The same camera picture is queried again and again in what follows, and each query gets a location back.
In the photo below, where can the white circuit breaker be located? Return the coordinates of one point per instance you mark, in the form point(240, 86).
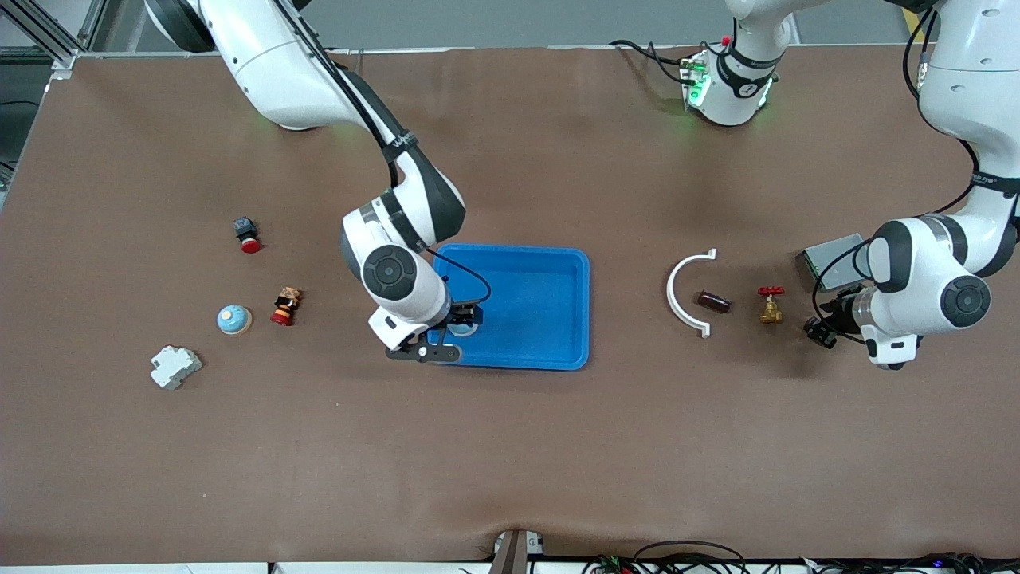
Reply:
point(175, 367)

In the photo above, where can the black capacitor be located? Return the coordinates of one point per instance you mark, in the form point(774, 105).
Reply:
point(813, 333)

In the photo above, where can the grey metal box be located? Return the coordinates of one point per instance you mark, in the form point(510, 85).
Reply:
point(829, 259)

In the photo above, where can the brown table cover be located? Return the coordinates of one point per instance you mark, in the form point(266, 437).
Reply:
point(510, 462)

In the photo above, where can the aluminium frame post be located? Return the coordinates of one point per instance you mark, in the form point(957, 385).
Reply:
point(56, 44)

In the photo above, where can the grey metal bracket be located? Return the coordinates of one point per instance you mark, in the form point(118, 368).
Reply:
point(514, 554)

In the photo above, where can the blue round bell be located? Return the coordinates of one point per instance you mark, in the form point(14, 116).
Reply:
point(234, 320)
point(464, 328)

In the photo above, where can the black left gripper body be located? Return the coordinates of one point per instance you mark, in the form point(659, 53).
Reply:
point(838, 316)

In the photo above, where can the dark brown capacitor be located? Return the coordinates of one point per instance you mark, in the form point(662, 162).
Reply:
point(714, 301)

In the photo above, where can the white curved pipe clamp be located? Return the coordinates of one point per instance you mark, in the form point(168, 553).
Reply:
point(669, 292)

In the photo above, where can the red yellow emergency button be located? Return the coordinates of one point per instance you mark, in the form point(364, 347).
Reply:
point(284, 307)

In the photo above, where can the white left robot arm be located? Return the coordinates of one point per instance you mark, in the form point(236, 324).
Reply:
point(964, 301)

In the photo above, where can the blue plastic tray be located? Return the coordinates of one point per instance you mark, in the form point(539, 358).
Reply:
point(534, 311)

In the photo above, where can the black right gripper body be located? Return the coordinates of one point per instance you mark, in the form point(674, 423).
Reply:
point(464, 313)

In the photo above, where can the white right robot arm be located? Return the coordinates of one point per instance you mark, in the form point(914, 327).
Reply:
point(390, 273)

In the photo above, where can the red push button black base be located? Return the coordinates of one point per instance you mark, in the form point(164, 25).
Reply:
point(249, 237)

